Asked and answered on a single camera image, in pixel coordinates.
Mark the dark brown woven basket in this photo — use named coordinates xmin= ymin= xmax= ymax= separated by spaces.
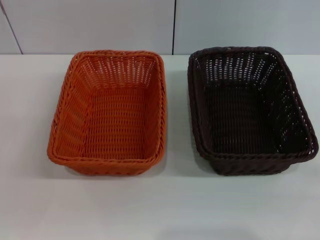
xmin=187 ymin=45 xmax=320 ymax=176

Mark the orange woven plastic basket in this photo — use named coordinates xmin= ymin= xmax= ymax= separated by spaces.
xmin=46 ymin=49 xmax=168 ymax=177

